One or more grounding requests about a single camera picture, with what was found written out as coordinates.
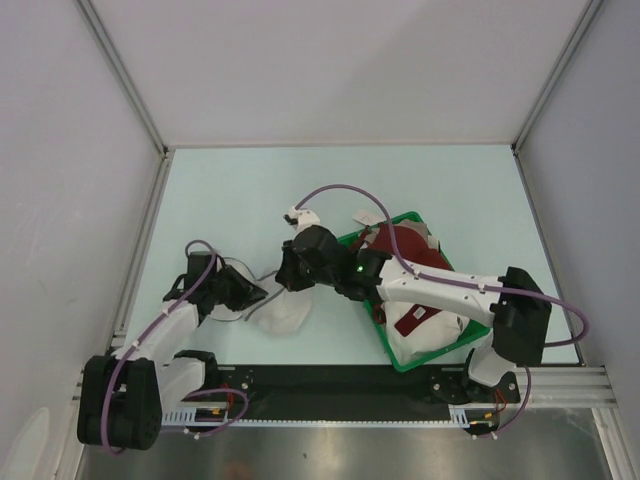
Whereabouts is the white bra in basket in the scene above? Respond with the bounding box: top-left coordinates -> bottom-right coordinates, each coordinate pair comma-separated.
385,310 -> 470,366

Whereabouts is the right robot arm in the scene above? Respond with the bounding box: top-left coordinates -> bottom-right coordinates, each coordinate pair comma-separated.
276,225 -> 551,401

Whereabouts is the right aluminium frame post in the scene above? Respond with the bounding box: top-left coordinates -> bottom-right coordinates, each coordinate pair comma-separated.
511,0 -> 606,156

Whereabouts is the beige bra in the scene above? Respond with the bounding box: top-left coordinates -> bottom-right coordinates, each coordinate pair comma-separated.
399,219 -> 440,251

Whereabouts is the dark red bra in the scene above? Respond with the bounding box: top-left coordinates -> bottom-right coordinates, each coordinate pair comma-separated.
372,302 -> 440,337
349,221 -> 453,271

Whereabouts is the aluminium frame post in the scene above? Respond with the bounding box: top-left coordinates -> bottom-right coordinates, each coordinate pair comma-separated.
511,0 -> 606,156
73,0 -> 168,157

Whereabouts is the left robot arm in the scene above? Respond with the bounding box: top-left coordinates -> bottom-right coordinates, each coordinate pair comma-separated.
76,251 -> 268,454

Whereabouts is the left aluminium frame post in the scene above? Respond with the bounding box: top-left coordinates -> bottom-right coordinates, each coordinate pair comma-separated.
73,0 -> 168,157

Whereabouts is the light blue cable duct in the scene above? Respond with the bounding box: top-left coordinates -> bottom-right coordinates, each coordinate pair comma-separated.
162,402 -> 234,428

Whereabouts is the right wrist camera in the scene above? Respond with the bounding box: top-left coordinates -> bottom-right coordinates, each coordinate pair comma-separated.
283,207 -> 321,234

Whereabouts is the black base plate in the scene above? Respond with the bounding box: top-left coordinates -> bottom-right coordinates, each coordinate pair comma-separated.
164,363 -> 521,422

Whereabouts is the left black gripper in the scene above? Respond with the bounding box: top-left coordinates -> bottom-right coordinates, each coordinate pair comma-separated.
208,265 -> 267,312

